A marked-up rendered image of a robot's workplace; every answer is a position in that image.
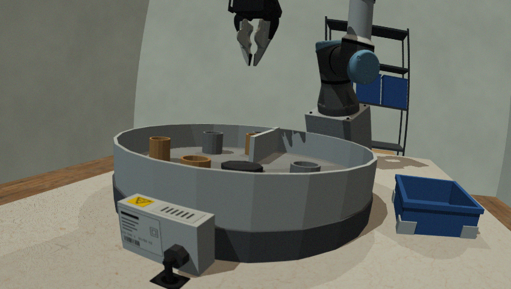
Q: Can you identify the blue crate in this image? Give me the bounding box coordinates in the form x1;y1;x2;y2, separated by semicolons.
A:
392;174;484;239

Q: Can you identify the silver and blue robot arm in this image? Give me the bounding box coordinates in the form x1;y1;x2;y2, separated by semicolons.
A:
315;0;380;117

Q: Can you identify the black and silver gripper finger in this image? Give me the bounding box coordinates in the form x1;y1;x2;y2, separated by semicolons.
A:
234;14;253;66
253;9;279;66

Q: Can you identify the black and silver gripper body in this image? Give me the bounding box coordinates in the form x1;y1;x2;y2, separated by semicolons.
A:
228;0;276;21

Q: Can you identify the bronze bushing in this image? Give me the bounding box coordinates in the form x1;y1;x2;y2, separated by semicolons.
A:
245;133;257;155
149;137;171;161
180;155;211;168

